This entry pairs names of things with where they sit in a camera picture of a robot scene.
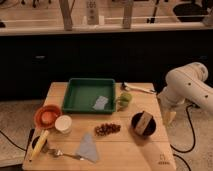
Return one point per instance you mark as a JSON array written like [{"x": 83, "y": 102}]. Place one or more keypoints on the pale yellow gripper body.
[{"x": 168, "y": 116}]

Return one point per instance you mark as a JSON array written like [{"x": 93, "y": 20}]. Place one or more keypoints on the bunch of dark grapes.
[{"x": 106, "y": 129}]

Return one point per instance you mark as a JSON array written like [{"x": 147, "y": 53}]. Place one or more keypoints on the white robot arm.
[{"x": 186, "y": 82}]

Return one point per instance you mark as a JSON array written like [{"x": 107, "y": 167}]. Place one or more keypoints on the brown sponge block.
[{"x": 142, "y": 126}]

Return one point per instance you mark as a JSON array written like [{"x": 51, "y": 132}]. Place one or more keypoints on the black bowl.
[{"x": 152, "y": 125}]

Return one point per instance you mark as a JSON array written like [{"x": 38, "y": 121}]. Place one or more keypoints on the green cup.
[{"x": 123, "y": 100}]

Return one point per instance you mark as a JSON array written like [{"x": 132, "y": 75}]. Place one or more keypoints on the light blue cloth in tray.
[{"x": 100, "y": 103}]

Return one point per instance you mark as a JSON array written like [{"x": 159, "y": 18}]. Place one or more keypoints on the blue triangular cloth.
[{"x": 87, "y": 148}]

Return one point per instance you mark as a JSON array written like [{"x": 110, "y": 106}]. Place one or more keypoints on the green plastic tray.
[{"x": 81, "y": 94}]

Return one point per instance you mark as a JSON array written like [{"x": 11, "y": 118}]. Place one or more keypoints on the white cup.
[{"x": 63, "y": 124}]

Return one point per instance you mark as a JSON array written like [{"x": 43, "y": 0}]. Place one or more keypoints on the silver fork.
[{"x": 57, "y": 153}]

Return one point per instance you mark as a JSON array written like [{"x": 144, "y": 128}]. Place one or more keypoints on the orange bowl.
[{"x": 46, "y": 116}]

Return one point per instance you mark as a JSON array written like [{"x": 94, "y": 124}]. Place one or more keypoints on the small black dish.
[{"x": 38, "y": 143}]

